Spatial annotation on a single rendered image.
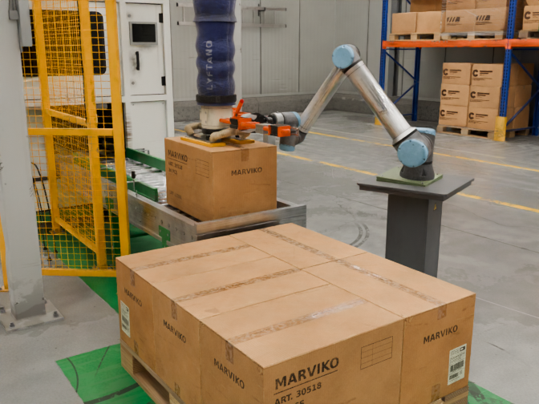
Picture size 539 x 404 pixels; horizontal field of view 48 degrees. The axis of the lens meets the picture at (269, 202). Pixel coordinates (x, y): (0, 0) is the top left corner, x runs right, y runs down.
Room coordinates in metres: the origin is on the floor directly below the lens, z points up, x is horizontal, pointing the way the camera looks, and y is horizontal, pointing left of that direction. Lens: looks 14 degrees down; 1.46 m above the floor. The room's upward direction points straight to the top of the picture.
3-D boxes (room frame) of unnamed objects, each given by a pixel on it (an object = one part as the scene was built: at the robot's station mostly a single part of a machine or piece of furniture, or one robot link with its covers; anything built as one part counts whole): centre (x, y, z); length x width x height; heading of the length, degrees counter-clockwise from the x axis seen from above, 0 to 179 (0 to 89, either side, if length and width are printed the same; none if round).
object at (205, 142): (3.38, 0.37, 0.97); 0.34 x 0.10 x 0.05; 36
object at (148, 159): (4.53, 0.73, 0.60); 1.60 x 0.10 x 0.09; 35
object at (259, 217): (3.13, 0.09, 0.58); 0.70 x 0.03 x 0.06; 125
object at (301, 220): (3.12, 0.08, 0.47); 0.70 x 0.03 x 0.15; 125
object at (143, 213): (3.90, 1.02, 0.50); 2.31 x 0.05 x 0.19; 35
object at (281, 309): (2.40, -0.05, 0.34); 1.20 x 1.00 x 0.40; 35
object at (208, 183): (3.43, 0.29, 0.75); 0.60 x 0.40 x 0.40; 33
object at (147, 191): (4.23, 1.17, 0.60); 1.60 x 0.10 x 0.09; 35
